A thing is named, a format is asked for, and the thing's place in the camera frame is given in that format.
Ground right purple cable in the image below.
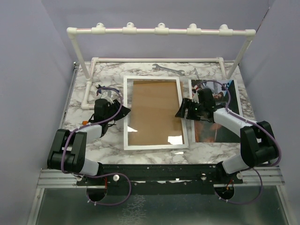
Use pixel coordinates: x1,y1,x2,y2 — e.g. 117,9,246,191
196,80,281,205

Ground white PVC pipe rack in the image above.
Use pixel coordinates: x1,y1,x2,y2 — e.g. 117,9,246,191
67,22,256,110

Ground printed photo with mat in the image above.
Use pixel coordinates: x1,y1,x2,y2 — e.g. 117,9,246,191
190,80,242,143

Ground aluminium extrusion rail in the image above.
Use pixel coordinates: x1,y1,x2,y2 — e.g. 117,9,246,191
37,167,82,188

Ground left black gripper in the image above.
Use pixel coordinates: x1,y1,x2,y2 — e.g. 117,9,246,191
105,99,131,122

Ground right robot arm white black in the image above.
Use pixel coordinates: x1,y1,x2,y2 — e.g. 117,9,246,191
175,89,281,183

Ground silver open-end wrench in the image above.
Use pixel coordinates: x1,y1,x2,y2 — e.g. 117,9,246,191
152,64,185,76

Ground brown frame backing board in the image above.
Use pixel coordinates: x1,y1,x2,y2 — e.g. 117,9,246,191
127,79,186,146

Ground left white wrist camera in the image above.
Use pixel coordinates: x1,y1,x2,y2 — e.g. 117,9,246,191
100,90,113,104

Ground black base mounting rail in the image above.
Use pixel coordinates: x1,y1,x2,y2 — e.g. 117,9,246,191
77,164,243,195

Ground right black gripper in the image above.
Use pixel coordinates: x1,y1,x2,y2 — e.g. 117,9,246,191
175,97,205,121

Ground white picture frame with photo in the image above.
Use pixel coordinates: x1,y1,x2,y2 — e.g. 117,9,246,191
123,76,189,150

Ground purple cable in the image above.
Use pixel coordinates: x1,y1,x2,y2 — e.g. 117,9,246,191
60,86,132,207
196,80,281,205

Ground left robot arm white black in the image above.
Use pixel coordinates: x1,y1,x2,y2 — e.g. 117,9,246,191
47,98,131,185

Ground blue handled pliers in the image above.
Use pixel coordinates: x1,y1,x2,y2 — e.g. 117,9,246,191
96,84,120,94

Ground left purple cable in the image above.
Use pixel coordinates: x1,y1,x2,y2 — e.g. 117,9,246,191
60,86,132,207

